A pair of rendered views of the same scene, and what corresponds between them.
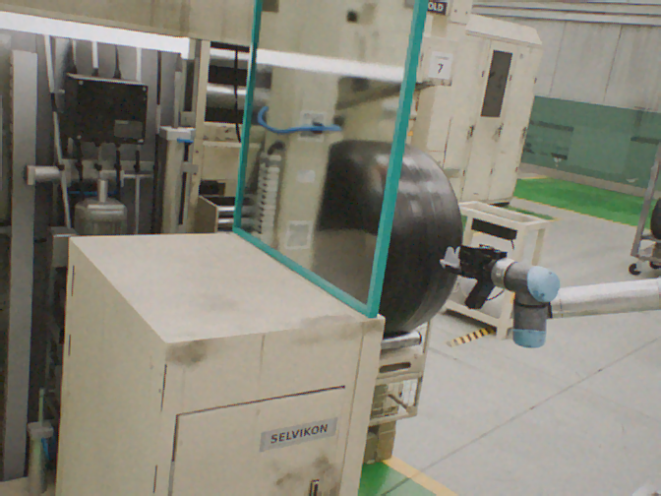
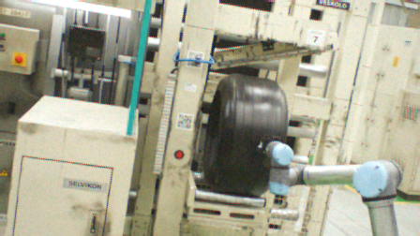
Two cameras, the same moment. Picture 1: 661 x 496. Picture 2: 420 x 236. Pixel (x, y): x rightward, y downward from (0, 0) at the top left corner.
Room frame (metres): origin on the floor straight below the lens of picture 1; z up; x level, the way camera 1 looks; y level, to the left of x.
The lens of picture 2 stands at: (-0.45, -1.18, 1.71)
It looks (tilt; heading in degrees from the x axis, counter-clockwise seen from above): 10 degrees down; 26
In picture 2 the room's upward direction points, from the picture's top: 10 degrees clockwise
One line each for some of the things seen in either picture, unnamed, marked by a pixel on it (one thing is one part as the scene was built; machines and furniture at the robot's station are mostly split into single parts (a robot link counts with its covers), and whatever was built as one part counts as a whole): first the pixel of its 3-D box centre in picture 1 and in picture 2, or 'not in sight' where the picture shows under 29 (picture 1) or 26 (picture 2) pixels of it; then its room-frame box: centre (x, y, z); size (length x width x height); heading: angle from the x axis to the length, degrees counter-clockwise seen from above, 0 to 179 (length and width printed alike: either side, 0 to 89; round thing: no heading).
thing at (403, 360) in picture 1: (367, 364); (225, 211); (1.97, -0.15, 0.83); 0.36 x 0.09 x 0.06; 125
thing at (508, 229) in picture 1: (487, 267); not in sight; (4.89, -1.10, 0.40); 0.60 x 0.35 x 0.80; 50
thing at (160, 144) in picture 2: not in sight; (165, 124); (1.85, 0.18, 1.19); 0.05 x 0.04 x 0.48; 35
